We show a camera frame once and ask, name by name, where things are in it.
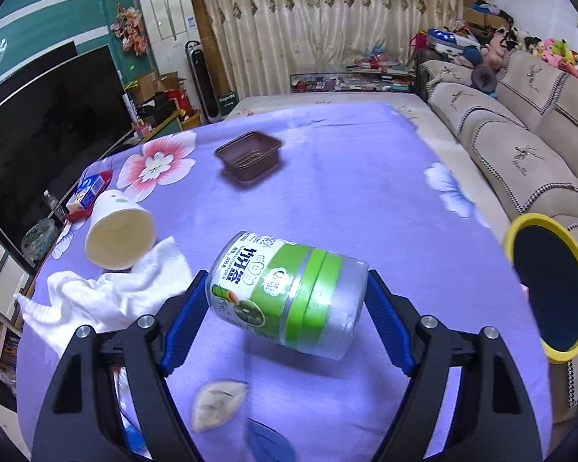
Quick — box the crumpled white tissue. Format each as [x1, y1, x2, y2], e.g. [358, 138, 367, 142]
[14, 237, 193, 356]

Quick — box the purple floral tablecloth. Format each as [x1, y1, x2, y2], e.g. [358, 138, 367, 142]
[17, 103, 551, 461]

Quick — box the low shelf with books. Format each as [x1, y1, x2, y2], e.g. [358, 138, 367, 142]
[289, 63, 415, 93]

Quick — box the white paper cup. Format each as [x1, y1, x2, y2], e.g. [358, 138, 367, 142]
[84, 190, 156, 271]

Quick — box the beige sofa with covers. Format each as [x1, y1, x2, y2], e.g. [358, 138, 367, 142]
[415, 47, 578, 410]

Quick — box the hanging flower decoration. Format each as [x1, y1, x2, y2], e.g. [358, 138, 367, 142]
[110, 3, 148, 56]

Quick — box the brown plastic tray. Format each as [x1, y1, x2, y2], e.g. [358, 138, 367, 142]
[215, 131, 283, 182]

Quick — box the black tower fan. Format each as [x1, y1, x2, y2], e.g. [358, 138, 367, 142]
[185, 40, 222, 123]

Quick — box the blue and red snack box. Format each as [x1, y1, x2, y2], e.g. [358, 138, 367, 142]
[66, 170, 113, 222]

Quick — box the yellow rimmed trash bin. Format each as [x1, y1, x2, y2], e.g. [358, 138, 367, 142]
[503, 213, 578, 364]

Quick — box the pile of plush toys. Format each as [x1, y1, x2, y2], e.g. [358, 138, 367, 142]
[409, 0, 578, 93]

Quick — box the cream patterned curtain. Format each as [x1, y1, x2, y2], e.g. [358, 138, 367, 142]
[203, 0, 458, 98]

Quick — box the glass bowl on cabinet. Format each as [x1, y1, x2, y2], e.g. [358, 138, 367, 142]
[20, 218, 59, 263]

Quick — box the black flat screen television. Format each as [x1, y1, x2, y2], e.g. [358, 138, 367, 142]
[0, 46, 131, 246]

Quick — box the cardboard boxes stack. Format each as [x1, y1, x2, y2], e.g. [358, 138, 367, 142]
[462, 0, 514, 30]

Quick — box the clear plastic water bottle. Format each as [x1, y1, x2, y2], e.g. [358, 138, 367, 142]
[44, 190, 67, 223]

